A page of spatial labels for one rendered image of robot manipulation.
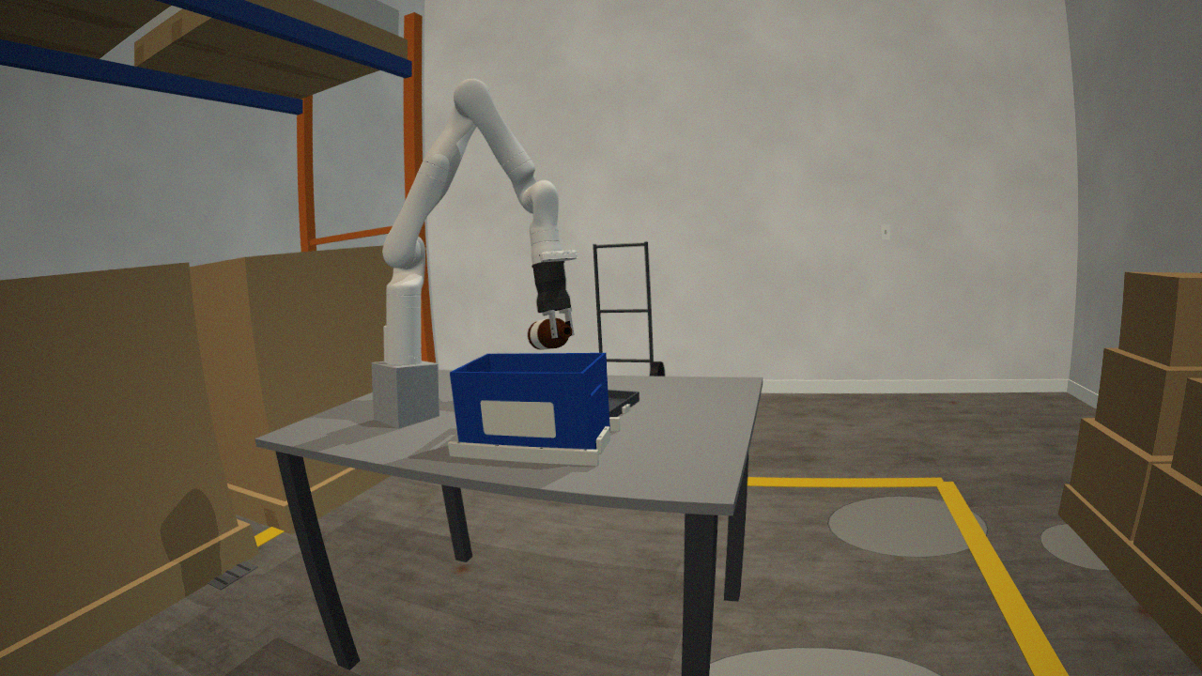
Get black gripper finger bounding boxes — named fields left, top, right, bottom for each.
left=559, top=308, right=575, bottom=336
left=543, top=310, right=559, bottom=338

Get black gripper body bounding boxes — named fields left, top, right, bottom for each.
left=532, top=241, right=578, bottom=313

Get brown glass bottle with white label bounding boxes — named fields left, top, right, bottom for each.
left=528, top=318, right=572, bottom=350

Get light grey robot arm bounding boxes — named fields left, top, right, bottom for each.
left=382, top=79, right=560, bottom=364

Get blue divided crate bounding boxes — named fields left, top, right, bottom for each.
left=450, top=352, right=609, bottom=450

